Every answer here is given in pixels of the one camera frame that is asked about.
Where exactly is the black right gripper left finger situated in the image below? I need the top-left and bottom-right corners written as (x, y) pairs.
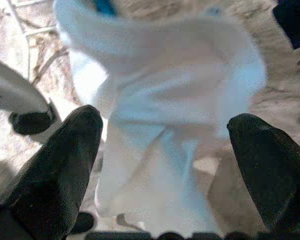
top-left (0, 104), bottom-right (104, 240)

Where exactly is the white shirt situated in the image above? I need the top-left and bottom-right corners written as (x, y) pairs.
top-left (53, 0), bottom-right (268, 238)

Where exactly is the navy blue garment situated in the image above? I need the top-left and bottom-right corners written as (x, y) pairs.
top-left (273, 0), bottom-right (300, 50)

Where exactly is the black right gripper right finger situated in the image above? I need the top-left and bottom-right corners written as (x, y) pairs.
top-left (226, 112), bottom-right (300, 236)

